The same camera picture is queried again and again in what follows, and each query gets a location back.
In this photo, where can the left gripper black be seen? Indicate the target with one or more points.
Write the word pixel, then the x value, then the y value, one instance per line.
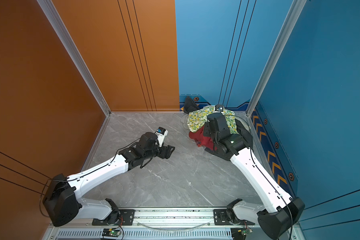
pixel 165 154

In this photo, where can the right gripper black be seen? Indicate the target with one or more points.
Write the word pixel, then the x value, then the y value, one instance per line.
pixel 206 127

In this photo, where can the red cloth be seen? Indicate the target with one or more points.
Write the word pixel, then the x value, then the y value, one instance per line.
pixel 202 140

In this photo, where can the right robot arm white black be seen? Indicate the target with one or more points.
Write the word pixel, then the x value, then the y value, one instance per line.
pixel 279 211

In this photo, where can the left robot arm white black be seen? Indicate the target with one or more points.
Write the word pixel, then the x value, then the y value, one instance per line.
pixel 64 200

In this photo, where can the lemon print cloth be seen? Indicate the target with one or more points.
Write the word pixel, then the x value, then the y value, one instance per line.
pixel 197 119

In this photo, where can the dark grey cloth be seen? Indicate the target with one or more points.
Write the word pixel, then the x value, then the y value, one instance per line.
pixel 190 105

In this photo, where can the left green circuit board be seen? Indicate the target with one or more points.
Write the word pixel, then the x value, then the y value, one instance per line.
pixel 112 234

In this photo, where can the green circuit board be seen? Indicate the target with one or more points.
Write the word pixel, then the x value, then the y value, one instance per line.
pixel 112 234
pixel 240 233

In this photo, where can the right green circuit board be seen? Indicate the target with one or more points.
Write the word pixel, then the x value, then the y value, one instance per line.
pixel 240 233

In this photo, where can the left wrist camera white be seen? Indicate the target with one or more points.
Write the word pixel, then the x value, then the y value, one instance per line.
pixel 161 134

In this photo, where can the aluminium front rail frame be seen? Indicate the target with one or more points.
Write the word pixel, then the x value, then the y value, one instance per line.
pixel 173 223

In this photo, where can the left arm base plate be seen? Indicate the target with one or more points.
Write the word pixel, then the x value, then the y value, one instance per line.
pixel 123 217

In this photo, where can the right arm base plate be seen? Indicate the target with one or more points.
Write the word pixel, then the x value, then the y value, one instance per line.
pixel 224 217

